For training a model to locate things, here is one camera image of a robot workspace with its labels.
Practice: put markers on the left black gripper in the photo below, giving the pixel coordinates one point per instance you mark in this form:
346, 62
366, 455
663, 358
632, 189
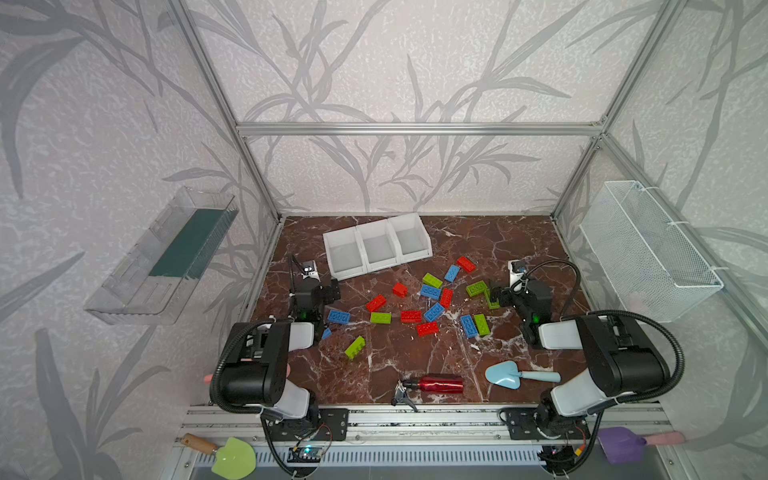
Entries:
306, 288

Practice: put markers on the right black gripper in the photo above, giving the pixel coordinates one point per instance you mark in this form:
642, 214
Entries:
511, 294

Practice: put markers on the green lego brick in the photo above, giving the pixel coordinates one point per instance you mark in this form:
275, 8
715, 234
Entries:
492, 305
481, 324
432, 281
475, 289
355, 348
381, 318

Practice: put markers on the red lego brick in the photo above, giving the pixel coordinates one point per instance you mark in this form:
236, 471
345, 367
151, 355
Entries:
411, 316
446, 298
465, 264
376, 304
427, 328
400, 290

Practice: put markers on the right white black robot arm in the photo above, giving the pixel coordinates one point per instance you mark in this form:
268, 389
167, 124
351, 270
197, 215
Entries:
629, 357

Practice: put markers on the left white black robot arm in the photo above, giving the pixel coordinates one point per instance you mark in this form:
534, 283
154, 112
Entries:
251, 376

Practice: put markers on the light blue toy shovel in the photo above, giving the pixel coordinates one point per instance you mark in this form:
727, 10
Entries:
508, 375

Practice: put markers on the white three-compartment bin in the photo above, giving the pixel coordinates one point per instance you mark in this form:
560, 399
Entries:
377, 245

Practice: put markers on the pink toy watering can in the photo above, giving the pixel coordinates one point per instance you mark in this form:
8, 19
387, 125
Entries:
208, 378

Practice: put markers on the left green-lit circuit board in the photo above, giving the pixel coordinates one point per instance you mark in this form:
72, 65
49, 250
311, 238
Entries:
306, 454

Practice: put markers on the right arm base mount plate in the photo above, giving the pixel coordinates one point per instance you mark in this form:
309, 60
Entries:
528, 423

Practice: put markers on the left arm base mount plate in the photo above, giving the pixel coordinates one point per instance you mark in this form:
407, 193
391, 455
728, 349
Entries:
324, 424

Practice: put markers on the white wire mesh basket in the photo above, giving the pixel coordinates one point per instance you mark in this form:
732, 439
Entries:
651, 264

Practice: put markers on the aluminium front rail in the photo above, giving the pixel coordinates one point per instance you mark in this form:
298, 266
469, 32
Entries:
440, 424

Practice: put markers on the clear plastic wall shelf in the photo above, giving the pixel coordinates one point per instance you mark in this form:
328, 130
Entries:
157, 277

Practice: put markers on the right wired circuit board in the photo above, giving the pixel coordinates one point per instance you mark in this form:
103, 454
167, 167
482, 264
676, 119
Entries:
562, 460

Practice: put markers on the purple toy shovel pink handle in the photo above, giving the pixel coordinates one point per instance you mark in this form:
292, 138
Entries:
620, 445

